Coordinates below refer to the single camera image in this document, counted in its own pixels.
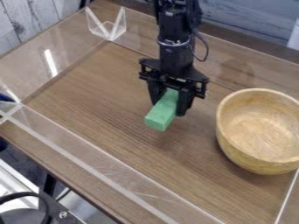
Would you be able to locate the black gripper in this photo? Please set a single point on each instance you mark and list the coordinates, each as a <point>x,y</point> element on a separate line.
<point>172,71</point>

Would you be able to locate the green rectangular block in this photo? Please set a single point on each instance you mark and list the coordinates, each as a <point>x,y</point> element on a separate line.
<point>163,111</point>

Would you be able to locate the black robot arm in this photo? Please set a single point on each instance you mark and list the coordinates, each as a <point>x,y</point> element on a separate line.
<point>179,18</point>

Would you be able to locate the brown wooden bowl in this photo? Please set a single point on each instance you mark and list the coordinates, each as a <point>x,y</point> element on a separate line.
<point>258,130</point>

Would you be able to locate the black table leg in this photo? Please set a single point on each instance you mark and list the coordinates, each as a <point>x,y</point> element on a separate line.
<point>50,185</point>

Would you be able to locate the clear acrylic tray wall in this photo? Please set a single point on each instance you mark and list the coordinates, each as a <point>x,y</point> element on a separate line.
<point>76,120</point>

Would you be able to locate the clear acrylic corner bracket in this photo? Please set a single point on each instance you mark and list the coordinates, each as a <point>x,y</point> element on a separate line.
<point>107,30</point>

